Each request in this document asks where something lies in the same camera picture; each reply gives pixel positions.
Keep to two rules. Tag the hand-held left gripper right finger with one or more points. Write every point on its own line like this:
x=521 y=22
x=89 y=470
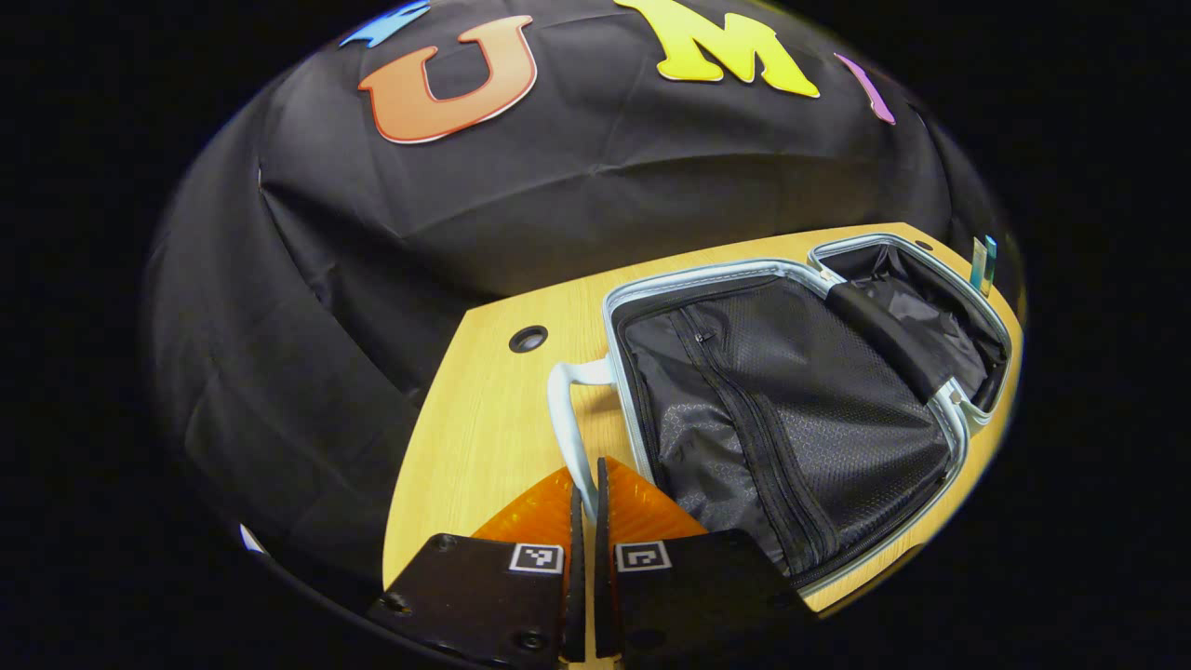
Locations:
x=603 y=605

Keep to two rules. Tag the black backdrop cloth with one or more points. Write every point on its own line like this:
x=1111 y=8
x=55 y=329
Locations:
x=558 y=186

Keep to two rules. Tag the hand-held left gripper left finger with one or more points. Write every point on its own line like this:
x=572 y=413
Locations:
x=575 y=605

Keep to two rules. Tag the light blue suitcase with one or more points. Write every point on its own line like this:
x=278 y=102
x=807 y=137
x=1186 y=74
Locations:
x=791 y=400

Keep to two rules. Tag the small blue white tube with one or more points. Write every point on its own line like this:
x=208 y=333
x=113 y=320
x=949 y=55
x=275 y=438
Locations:
x=977 y=265

